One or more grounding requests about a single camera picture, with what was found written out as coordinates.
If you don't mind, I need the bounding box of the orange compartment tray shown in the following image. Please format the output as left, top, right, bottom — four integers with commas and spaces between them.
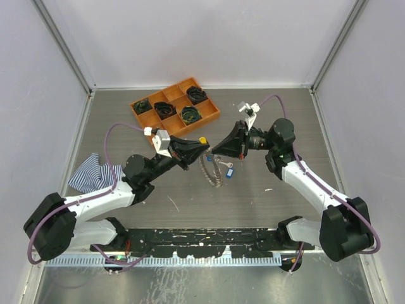
130, 77, 220, 137

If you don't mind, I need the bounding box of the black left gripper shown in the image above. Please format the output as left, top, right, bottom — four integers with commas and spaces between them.
144, 135, 208, 182

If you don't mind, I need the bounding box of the dark rolled tie far left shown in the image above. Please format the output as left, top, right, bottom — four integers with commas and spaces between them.
132, 98, 151, 115

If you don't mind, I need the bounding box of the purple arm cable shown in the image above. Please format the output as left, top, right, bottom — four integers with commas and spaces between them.
259, 94, 382, 273
27, 122, 149, 265

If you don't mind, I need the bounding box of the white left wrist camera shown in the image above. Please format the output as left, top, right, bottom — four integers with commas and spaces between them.
152, 129, 171, 158

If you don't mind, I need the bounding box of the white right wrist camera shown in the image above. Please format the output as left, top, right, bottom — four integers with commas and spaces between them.
237, 101, 260, 130

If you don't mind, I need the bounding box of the black mounting base plate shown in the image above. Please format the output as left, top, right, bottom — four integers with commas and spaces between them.
99, 228, 300, 258

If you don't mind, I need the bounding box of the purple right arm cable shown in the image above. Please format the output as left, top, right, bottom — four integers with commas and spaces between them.
259, 94, 382, 273

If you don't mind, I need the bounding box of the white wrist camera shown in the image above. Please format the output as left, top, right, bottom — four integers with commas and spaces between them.
237, 101, 260, 130
152, 129, 171, 158

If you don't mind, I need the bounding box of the blue yellow rolled tie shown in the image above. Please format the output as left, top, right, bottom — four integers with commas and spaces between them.
180, 106, 202, 125

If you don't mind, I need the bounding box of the slotted cable duct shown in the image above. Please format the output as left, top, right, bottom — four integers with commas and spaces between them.
45, 251, 282, 268

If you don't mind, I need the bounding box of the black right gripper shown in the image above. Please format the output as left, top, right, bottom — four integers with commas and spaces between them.
212, 120, 277, 159

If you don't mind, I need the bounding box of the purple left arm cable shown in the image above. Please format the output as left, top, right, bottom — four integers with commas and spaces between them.
27, 122, 149, 265

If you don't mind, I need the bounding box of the left aluminium frame post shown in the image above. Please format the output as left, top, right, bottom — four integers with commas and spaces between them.
31, 0, 94, 95

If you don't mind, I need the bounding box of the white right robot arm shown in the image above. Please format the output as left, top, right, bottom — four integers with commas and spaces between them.
213, 118, 376, 262

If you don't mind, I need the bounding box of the blue striped cloth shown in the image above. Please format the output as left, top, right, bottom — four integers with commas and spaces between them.
68, 153, 122, 194

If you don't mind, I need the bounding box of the aluminium corner post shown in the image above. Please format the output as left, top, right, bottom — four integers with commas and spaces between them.
310, 0, 368, 93

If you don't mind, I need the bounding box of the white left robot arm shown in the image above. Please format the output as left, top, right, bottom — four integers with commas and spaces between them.
23, 130, 209, 264

